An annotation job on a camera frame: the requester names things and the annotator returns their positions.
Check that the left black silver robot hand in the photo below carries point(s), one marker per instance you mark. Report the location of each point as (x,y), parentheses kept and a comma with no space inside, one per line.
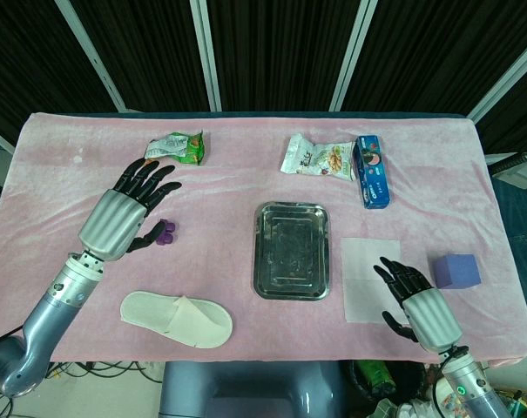
(110,217)

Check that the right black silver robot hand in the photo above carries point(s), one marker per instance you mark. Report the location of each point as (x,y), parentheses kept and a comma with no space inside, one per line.
(430,315)

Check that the white paper sheet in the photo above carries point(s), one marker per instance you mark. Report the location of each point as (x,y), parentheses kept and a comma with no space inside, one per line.
(363,261)

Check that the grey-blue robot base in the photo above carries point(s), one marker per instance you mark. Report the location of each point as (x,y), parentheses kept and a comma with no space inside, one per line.
(245,392)

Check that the metal tray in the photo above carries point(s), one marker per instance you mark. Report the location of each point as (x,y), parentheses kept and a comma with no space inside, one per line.
(291,252)

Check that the purple foam cube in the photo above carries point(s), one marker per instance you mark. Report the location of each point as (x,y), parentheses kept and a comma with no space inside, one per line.
(459,272)

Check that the small purple toy block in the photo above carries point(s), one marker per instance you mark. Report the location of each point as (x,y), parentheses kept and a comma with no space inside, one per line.
(169,235)

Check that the green packet under table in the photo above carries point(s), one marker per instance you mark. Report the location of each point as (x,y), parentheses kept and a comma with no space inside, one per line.
(376,376)

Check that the green snack bag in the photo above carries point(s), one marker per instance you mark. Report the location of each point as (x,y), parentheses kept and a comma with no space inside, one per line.
(176,148)

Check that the white disposable slipper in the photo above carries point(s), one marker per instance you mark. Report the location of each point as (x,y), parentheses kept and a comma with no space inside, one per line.
(158,311)

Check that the pink table cloth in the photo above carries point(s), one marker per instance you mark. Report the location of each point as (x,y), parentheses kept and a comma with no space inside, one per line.
(228,187)

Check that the blue denim fabric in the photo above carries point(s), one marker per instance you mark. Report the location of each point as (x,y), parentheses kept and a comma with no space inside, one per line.
(518,226)

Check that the blue Oreo cookie box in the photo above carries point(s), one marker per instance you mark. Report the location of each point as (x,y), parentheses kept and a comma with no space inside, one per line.
(374,174)

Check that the white snack bag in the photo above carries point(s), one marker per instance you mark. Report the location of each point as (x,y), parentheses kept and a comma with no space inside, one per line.
(315,159)

